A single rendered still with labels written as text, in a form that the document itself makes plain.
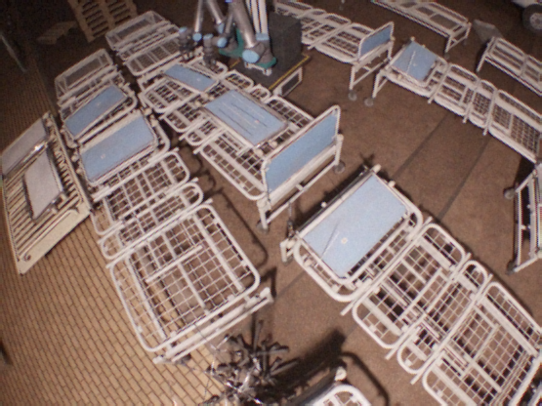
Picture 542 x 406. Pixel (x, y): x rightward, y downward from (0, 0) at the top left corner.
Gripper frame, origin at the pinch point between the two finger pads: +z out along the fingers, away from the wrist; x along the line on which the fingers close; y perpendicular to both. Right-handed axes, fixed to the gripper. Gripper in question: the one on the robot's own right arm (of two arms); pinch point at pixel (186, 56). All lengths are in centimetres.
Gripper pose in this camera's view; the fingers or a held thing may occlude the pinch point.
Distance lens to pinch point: 346.3
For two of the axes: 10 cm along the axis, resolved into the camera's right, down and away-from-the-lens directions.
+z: -0.5, 6.2, 7.8
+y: 7.6, 5.3, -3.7
